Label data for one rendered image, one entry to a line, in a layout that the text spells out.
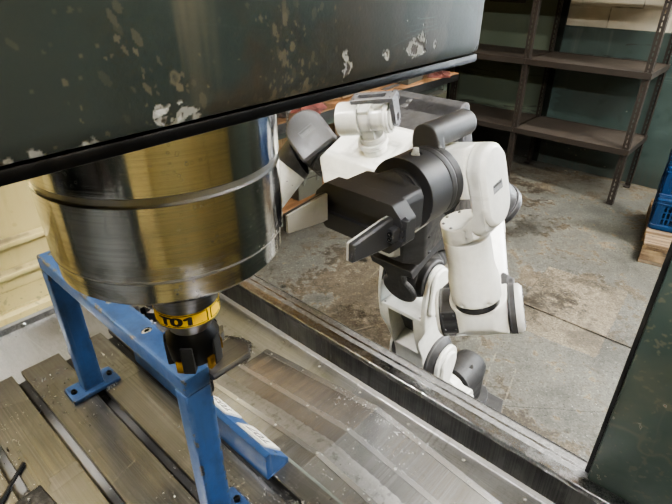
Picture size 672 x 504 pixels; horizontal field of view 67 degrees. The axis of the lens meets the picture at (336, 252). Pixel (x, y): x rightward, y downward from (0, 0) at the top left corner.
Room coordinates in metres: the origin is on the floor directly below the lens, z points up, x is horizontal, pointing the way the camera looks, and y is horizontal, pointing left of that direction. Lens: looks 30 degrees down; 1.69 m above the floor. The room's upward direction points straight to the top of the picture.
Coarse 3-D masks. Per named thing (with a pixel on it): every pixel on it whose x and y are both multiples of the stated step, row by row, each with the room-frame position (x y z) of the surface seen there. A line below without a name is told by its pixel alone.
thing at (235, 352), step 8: (224, 344) 0.55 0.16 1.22; (232, 344) 0.55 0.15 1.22; (240, 344) 0.55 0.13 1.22; (224, 352) 0.54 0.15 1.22; (232, 352) 0.54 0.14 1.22; (240, 352) 0.54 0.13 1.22; (248, 352) 0.54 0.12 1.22; (224, 360) 0.52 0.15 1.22; (232, 360) 0.52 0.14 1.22; (240, 360) 0.52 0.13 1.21; (216, 368) 0.50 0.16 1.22; (224, 368) 0.51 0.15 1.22; (232, 368) 0.51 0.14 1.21; (216, 376) 0.49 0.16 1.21
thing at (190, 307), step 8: (208, 296) 0.32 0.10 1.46; (216, 296) 0.33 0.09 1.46; (168, 304) 0.30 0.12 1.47; (176, 304) 0.30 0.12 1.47; (184, 304) 0.31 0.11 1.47; (192, 304) 0.31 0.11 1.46; (200, 304) 0.31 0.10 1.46; (208, 304) 0.32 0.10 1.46; (160, 312) 0.31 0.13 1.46; (168, 312) 0.31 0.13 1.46; (176, 312) 0.30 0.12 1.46; (184, 312) 0.31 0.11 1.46; (192, 312) 0.31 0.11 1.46; (168, 328) 0.31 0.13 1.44; (184, 328) 0.30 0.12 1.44; (192, 328) 0.31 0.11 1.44
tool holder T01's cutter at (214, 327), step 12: (216, 324) 0.34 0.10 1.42; (168, 336) 0.32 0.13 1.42; (180, 336) 0.31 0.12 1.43; (192, 336) 0.31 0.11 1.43; (204, 336) 0.32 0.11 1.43; (216, 336) 0.32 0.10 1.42; (168, 348) 0.32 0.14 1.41; (180, 348) 0.31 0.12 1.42; (192, 348) 0.31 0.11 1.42; (204, 348) 0.31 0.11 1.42; (216, 348) 0.32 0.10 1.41; (168, 360) 0.32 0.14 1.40; (180, 360) 0.31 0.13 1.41; (192, 360) 0.31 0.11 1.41; (204, 360) 0.31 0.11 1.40; (216, 360) 0.32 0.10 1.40; (180, 372) 0.31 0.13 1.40; (192, 372) 0.31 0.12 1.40
